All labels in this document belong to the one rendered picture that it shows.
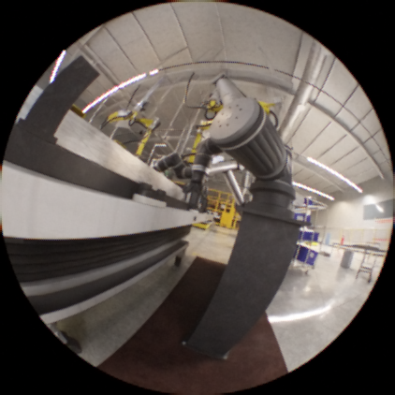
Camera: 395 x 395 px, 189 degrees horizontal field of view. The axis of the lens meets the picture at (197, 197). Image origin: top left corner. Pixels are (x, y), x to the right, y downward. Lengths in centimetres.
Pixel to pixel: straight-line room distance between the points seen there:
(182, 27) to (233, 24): 283
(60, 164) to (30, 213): 8
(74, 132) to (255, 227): 63
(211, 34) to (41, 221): 955
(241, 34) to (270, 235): 949
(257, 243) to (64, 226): 50
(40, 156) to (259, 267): 60
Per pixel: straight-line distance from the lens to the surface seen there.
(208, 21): 952
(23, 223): 17
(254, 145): 34
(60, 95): 22
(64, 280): 63
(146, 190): 26
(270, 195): 50
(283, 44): 973
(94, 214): 18
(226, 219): 1063
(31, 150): 20
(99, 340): 93
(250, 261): 48
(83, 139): 39
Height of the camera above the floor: 85
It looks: 6 degrees up
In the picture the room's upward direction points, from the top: 15 degrees clockwise
